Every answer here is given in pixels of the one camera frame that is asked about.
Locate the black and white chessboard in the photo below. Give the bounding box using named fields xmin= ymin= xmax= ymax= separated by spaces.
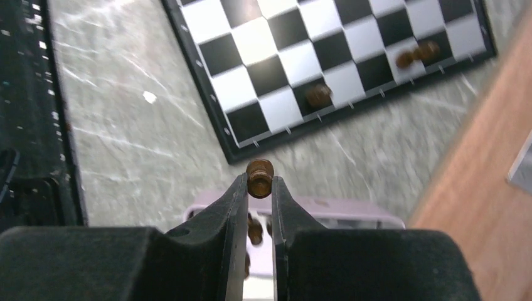
xmin=163 ymin=0 xmax=497 ymax=164

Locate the silver metal stand bracket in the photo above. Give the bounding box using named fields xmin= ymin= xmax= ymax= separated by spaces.
xmin=507 ymin=132 xmax=532 ymax=194

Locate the dark wooden knight piece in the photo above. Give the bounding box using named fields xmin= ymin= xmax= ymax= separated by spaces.
xmin=305 ymin=83 xmax=333 ymax=108

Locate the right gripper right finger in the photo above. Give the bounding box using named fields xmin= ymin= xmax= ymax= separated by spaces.
xmin=271 ymin=176 xmax=481 ymax=300

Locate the white tray with dark pieces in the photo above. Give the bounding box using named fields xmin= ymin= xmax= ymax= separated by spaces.
xmin=183 ymin=190 xmax=406 ymax=301

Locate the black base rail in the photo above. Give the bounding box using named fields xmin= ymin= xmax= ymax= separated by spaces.
xmin=1 ymin=1 xmax=88 ymax=230

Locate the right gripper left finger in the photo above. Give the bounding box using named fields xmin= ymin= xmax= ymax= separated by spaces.
xmin=1 ymin=174 xmax=248 ymax=300

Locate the wooden board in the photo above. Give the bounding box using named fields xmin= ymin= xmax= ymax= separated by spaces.
xmin=409 ymin=12 xmax=531 ymax=300

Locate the dark wooden bishop piece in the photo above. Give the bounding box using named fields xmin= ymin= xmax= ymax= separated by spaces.
xmin=395 ymin=41 xmax=440 ymax=69

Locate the dark wooden rook piece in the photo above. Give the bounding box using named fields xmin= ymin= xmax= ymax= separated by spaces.
xmin=246 ymin=159 xmax=274 ymax=199

